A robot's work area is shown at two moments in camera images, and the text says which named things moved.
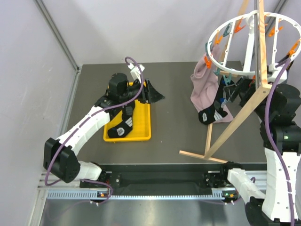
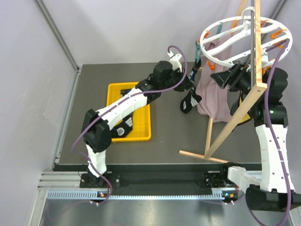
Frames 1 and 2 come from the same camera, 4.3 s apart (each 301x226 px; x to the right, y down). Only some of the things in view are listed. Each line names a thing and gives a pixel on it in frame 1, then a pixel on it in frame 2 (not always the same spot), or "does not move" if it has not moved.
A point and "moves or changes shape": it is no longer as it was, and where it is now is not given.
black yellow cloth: x=290 y=64 to x=235 y=100
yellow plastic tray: x=141 y=128 does not move
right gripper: x=247 y=85 to x=235 y=73
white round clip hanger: x=251 y=25 to x=228 y=41
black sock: x=214 y=113 to x=194 y=98
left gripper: x=155 y=95 to x=186 y=84
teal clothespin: x=227 y=79 moves or changes shape
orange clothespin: x=208 y=62 to x=212 y=66
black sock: x=122 y=130 does not move
